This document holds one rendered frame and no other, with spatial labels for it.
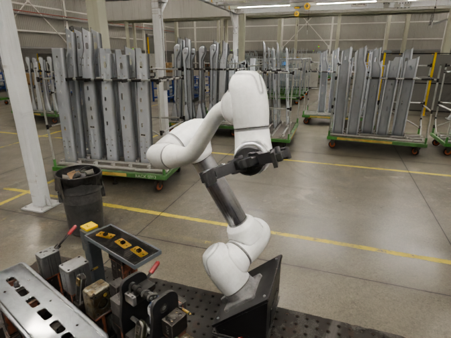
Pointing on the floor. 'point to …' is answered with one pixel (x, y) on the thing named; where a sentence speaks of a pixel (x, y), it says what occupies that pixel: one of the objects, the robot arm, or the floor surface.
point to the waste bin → (81, 194)
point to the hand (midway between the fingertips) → (239, 170)
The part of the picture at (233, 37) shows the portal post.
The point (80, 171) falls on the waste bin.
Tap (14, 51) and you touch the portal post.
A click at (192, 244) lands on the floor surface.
